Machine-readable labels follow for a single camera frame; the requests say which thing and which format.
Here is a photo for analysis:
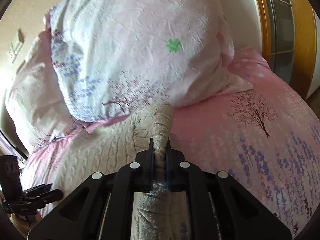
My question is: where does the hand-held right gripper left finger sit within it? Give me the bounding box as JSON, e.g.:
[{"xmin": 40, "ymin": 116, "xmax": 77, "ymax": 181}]
[{"xmin": 26, "ymin": 137, "xmax": 157, "ymax": 240}]

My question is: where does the beige cable-knit sweater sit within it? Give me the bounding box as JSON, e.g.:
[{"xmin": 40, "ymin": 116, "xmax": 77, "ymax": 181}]
[{"xmin": 41, "ymin": 102, "xmax": 195, "ymax": 240}]

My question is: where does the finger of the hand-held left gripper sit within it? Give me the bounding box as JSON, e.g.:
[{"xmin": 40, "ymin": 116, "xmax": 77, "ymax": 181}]
[
  {"xmin": 21, "ymin": 184, "xmax": 52, "ymax": 196},
  {"xmin": 25, "ymin": 189, "xmax": 63, "ymax": 207}
]

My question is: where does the pink tree print pillow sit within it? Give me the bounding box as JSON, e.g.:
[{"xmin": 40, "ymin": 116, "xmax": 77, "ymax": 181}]
[{"xmin": 45, "ymin": 0, "xmax": 254, "ymax": 125}]

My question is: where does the pink floral pillow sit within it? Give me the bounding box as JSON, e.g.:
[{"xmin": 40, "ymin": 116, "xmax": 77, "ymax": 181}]
[{"xmin": 5, "ymin": 30, "xmax": 75, "ymax": 150}]

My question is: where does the pink floral bed sheet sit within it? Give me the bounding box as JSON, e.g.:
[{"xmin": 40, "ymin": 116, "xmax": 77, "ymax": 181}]
[{"xmin": 20, "ymin": 47, "xmax": 320, "ymax": 240}]

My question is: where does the white wall switch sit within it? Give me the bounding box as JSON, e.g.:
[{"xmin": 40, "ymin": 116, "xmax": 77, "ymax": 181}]
[{"xmin": 9, "ymin": 29, "xmax": 25, "ymax": 60}]

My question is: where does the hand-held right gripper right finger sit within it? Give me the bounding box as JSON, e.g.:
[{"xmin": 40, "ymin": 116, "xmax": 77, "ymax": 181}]
[{"xmin": 166, "ymin": 137, "xmax": 293, "ymax": 240}]

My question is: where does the wooden glass-panel door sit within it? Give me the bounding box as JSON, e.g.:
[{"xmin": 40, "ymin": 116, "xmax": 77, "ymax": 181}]
[{"xmin": 250, "ymin": 0, "xmax": 320, "ymax": 100}]

